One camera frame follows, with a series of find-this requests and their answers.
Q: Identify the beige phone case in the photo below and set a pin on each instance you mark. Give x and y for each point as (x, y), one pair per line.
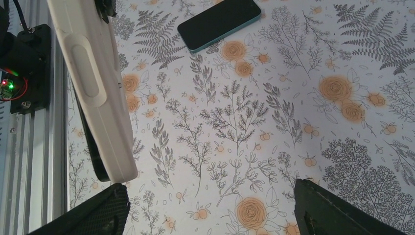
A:
(86, 37)

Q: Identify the floral patterned table mat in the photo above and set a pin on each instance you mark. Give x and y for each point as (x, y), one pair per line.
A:
(316, 89)

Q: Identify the phone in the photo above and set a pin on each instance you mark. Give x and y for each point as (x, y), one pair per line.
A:
(96, 160)

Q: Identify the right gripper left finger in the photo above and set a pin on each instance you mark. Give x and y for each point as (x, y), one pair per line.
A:
(104, 214)

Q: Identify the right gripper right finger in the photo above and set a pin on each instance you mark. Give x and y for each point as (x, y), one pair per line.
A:
(320, 212)

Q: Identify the aluminium mounting rail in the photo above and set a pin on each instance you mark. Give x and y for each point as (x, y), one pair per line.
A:
(33, 157)

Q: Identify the blue-green smartphone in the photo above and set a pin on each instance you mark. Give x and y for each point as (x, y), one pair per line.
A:
(218, 22)

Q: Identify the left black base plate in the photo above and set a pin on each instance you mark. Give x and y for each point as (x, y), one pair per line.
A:
(36, 95)

